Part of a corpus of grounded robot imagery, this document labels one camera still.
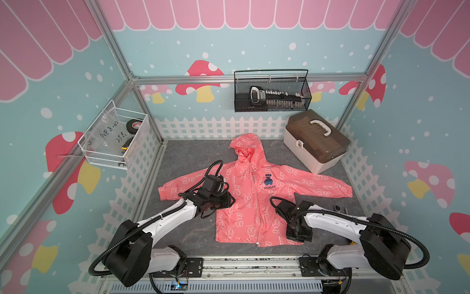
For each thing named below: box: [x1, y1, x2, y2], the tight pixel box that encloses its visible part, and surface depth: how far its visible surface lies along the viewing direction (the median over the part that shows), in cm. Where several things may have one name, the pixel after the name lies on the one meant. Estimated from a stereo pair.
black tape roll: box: [126, 118, 143, 135], surface depth 81 cm
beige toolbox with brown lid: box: [282, 109, 351, 175], surface depth 101 cm
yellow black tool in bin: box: [121, 136, 134, 154], surface depth 66 cm
